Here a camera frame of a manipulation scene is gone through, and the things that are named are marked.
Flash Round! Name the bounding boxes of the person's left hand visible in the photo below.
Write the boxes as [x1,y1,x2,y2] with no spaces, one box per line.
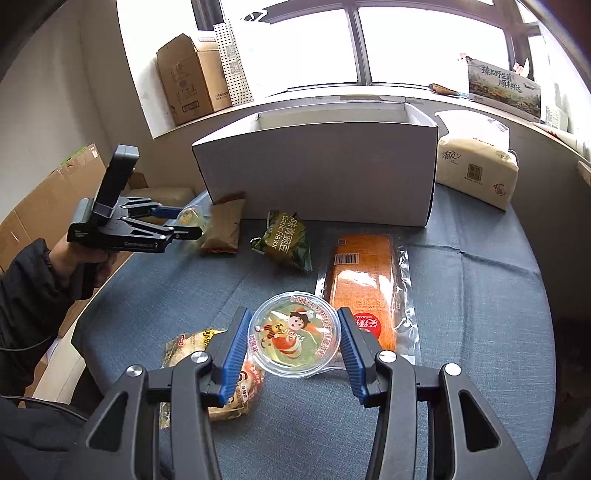
[48,239,119,288]

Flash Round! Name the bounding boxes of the dark green snack packet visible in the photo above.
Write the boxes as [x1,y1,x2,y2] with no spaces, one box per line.
[249,210,314,274]

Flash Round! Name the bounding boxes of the green printed carton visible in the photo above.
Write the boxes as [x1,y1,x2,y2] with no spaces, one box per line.
[59,145,89,168]

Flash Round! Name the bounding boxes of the large flat cardboard box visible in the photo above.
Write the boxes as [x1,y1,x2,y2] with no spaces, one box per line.
[0,143,137,324]

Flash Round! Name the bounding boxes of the white cardboard box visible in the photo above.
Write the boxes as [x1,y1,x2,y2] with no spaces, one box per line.
[191,102,438,228]

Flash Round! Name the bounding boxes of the brown snack packet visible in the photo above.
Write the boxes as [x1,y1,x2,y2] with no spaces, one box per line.
[200,191,247,256]

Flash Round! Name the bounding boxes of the black cable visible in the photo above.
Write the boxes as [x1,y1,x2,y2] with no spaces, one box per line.
[0,335,52,354]

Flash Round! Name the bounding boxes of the round cake packet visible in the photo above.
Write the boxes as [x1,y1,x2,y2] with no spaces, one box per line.
[159,328,266,430]

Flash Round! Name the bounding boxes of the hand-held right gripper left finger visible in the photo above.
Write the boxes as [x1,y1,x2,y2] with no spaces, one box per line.
[81,305,252,480]

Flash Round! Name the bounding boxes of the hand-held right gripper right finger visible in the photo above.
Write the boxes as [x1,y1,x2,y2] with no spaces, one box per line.
[336,305,536,480]

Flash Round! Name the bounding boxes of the white bottle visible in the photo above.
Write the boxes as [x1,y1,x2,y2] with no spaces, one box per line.
[545,106,570,133]

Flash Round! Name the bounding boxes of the person's left forearm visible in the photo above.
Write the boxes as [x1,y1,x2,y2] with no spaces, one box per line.
[0,237,78,398]

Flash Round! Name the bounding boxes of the large clear jelly cup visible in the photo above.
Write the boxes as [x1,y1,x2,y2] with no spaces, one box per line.
[247,290,343,379]

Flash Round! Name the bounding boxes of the black-framed window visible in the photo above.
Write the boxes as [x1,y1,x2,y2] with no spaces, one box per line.
[217,0,552,89]

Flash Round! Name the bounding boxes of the cream tissue pack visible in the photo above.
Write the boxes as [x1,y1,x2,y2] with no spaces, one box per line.
[434,110,520,211]

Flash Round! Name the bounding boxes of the open brown cardboard box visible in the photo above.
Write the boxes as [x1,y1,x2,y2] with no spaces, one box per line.
[156,33,232,126]

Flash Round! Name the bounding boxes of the dotted paper bag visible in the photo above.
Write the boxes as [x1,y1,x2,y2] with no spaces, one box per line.
[213,19,254,107]

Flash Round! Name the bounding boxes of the small clear jelly cup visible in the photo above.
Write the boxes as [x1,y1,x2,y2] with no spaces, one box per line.
[178,207,209,241]

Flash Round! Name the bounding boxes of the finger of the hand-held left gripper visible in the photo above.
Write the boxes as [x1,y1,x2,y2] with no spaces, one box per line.
[117,196,186,222]
[128,217,205,243]

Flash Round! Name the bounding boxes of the printed landscape box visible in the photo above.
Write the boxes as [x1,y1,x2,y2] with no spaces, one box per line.
[466,58,543,121]

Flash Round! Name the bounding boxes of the person's dark clothing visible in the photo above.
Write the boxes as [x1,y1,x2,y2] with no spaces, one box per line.
[0,396,100,480]

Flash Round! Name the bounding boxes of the orange cake loaf packet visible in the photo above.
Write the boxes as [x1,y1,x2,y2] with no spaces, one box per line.
[315,232,422,366]

